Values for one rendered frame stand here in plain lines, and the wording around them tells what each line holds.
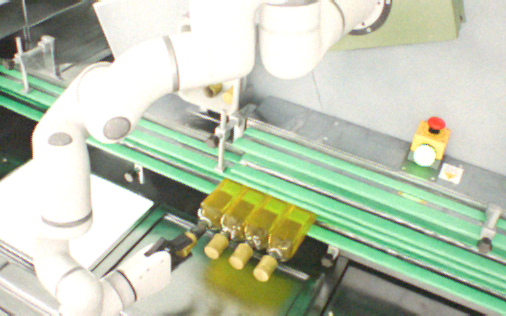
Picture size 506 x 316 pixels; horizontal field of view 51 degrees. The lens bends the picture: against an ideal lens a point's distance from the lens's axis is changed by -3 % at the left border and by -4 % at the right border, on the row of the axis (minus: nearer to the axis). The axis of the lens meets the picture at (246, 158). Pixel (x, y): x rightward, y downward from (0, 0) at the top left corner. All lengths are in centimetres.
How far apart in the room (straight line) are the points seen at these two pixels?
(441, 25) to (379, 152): 33
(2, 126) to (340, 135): 110
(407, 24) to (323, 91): 32
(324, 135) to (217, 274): 41
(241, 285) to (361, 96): 52
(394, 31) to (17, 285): 98
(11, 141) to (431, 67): 125
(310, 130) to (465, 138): 35
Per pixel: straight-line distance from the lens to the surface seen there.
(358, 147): 125
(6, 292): 136
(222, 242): 118
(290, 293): 128
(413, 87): 125
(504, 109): 124
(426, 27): 109
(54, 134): 87
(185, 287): 127
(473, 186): 124
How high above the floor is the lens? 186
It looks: 46 degrees down
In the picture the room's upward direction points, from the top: 138 degrees counter-clockwise
